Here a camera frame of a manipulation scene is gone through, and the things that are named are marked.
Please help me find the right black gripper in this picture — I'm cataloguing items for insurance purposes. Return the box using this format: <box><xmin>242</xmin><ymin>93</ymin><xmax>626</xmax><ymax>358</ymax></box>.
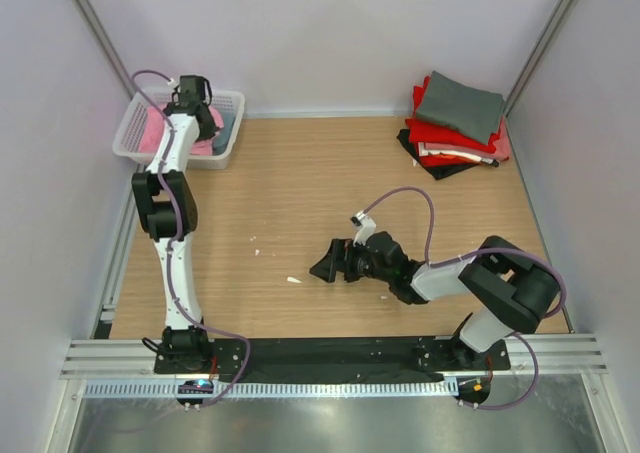
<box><xmin>310</xmin><ymin>236</ymin><xmax>393</xmax><ymax>283</ymax></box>

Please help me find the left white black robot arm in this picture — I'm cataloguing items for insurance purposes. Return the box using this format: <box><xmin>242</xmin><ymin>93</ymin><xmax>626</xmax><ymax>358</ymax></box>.
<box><xmin>131</xmin><ymin>75</ymin><xmax>218</xmax><ymax>374</ymax></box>

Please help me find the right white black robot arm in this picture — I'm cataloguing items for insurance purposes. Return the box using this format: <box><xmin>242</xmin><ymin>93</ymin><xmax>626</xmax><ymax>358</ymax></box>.
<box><xmin>309</xmin><ymin>232</ymin><xmax>566</xmax><ymax>372</ymax></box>

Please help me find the blue-grey t shirt in basket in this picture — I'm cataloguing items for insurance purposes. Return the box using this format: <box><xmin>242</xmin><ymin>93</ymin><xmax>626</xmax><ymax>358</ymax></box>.
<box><xmin>212</xmin><ymin>111</ymin><xmax>235</xmax><ymax>156</ymax></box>

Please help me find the white plastic basket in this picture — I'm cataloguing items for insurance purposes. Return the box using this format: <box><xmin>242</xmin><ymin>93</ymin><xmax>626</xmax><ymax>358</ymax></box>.
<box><xmin>112</xmin><ymin>86</ymin><xmax>245</xmax><ymax>173</ymax></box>

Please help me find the white folded t shirt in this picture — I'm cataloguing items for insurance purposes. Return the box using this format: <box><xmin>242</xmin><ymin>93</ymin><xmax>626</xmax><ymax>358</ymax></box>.
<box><xmin>409</xmin><ymin>148</ymin><xmax>500</xmax><ymax>167</ymax></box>

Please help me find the red folded t shirt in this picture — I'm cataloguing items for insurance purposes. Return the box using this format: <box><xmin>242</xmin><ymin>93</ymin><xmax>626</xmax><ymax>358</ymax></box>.
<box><xmin>405</xmin><ymin>76</ymin><xmax>499</xmax><ymax>152</ymax></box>

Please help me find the grey folded t shirt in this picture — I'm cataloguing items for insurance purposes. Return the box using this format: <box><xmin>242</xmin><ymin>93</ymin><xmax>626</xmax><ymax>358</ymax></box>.
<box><xmin>415</xmin><ymin>71</ymin><xmax>505</xmax><ymax>145</ymax></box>

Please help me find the light pink folded t shirt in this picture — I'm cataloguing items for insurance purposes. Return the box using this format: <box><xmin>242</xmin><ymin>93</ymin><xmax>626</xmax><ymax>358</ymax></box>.
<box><xmin>417</xmin><ymin>120</ymin><xmax>511</xmax><ymax>162</ymax></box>

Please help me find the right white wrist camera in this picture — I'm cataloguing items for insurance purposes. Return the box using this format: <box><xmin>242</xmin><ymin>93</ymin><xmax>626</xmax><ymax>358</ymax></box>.
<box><xmin>350</xmin><ymin>211</ymin><xmax>377</xmax><ymax>245</ymax></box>

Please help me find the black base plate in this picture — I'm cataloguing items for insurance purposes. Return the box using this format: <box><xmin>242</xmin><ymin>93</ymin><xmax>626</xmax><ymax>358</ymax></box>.
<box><xmin>142</xmin><ymin>336</ymin><xmax>511</xmax><ymax>385</ymax></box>

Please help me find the aluminium front rail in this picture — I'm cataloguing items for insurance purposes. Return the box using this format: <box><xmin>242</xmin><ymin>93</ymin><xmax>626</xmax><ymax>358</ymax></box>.
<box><xmin>61</xmin><ymin>333</ymin><xmax>608</xmax><ymax>378</ymax></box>

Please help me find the white slotted cable duct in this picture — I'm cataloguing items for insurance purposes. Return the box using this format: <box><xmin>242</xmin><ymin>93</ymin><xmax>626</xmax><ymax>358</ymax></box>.
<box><xmin>83</xmin><ymin>377</ymin><xmax>459</xmax><ymax>400</ymax></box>

